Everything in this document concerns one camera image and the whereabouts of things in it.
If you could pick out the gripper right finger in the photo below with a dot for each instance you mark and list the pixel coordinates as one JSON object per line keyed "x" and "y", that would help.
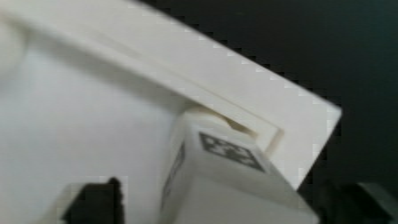
{"x": 355, "y": 203}

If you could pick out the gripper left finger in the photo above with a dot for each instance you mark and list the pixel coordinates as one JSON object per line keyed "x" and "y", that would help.
{"x": 96, "y": 207}

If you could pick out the white table leg with tag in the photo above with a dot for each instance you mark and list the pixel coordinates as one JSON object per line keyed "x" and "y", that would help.
{"x": 224, "y": 188}

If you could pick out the white square table top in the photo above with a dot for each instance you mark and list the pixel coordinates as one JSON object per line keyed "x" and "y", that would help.
{"x": 107, "y": 69}

